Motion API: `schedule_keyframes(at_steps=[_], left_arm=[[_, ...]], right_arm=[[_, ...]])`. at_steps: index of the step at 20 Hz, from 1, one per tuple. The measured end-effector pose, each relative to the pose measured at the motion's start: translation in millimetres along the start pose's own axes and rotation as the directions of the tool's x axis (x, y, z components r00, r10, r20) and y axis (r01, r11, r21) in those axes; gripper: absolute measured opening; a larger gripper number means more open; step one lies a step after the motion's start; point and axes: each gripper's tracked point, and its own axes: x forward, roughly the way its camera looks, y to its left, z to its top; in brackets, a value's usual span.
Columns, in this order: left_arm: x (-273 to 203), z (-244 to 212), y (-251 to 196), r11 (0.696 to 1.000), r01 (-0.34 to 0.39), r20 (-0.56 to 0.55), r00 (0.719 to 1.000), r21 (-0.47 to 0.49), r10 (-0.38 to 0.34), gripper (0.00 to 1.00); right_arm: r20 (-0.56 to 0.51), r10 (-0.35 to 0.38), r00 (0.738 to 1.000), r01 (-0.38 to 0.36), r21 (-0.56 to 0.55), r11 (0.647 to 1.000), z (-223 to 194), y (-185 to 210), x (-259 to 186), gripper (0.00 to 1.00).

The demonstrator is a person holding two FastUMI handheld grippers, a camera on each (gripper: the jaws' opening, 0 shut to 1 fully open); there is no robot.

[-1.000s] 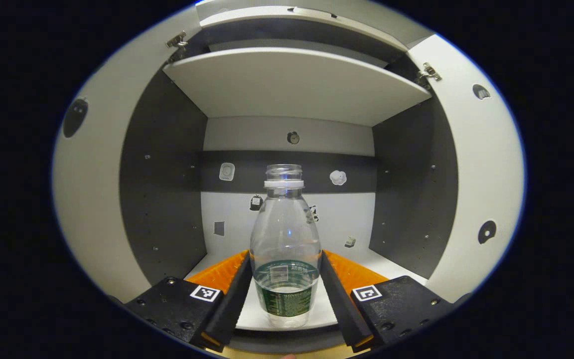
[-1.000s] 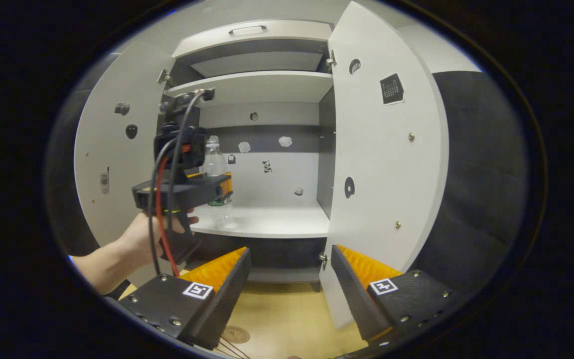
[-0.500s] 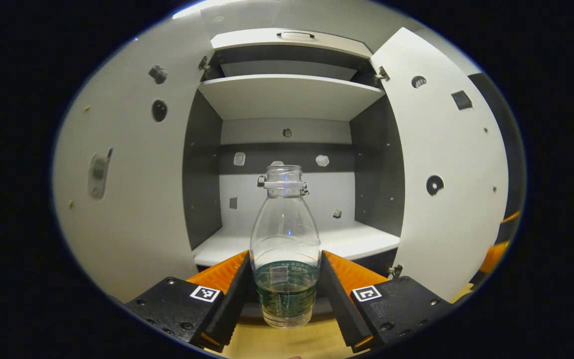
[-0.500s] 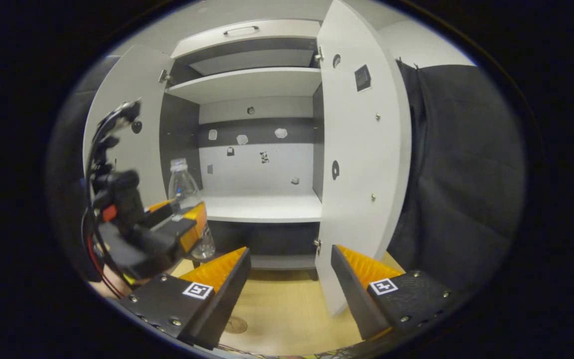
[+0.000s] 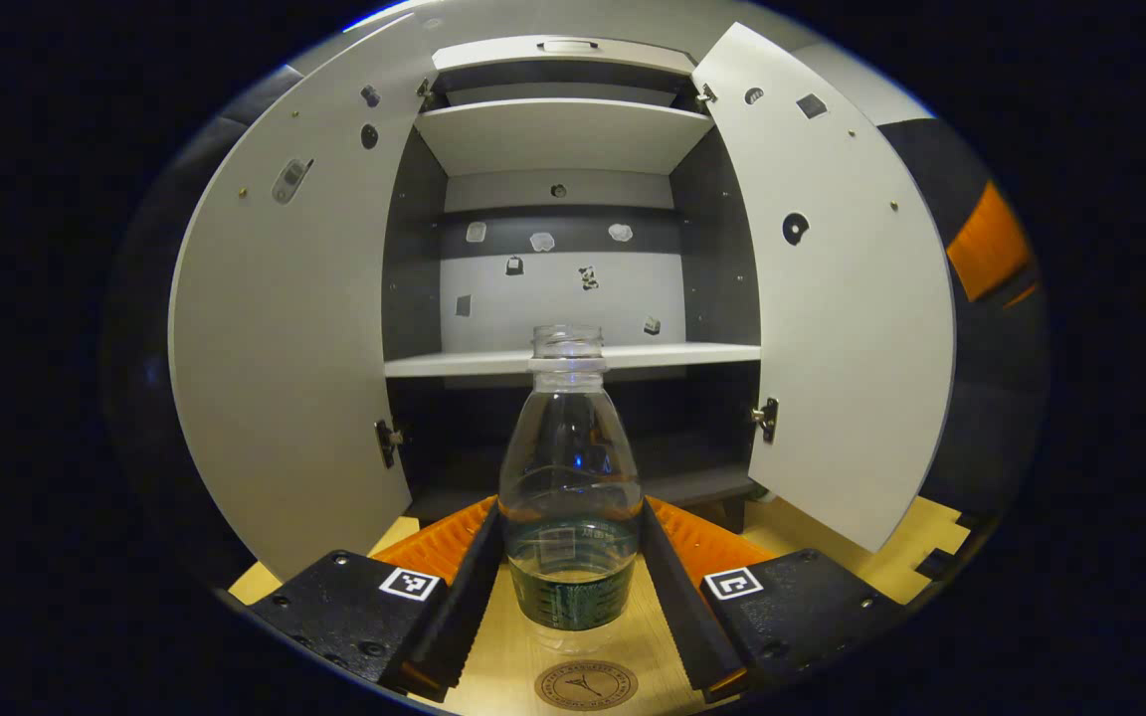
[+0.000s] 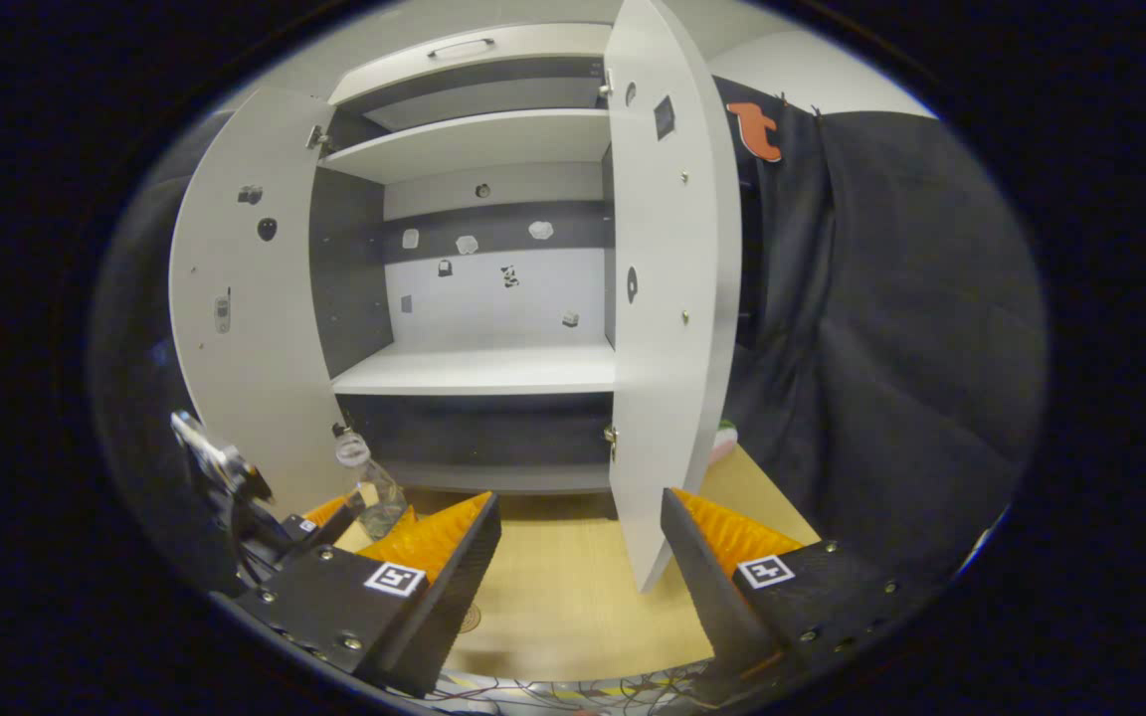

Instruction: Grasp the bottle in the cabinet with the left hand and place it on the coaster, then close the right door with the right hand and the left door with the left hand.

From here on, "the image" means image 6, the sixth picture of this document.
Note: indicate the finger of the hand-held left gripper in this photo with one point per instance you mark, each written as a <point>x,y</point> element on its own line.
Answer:
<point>329,522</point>

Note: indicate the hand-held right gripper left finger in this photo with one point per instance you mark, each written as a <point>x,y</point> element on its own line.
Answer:
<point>454,587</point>

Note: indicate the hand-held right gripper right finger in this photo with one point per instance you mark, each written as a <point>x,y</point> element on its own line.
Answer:
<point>707,597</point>

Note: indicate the round brown coaster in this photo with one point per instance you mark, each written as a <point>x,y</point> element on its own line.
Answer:
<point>469,619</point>

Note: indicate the clear plastic bottle green label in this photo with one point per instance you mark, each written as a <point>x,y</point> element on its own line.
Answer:
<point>379,492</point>

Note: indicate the white cabinet door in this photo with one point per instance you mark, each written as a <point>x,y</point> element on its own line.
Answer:
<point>663,398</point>
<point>265,378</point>

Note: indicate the metal door hinge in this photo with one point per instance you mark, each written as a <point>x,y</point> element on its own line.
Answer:
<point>316,137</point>
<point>607,85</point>
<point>341,431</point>
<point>611,436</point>

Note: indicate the white cabinet drawer front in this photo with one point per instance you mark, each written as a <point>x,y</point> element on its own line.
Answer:
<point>533,50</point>

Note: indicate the green white pink object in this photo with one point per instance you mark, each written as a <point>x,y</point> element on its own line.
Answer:
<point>725,438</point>

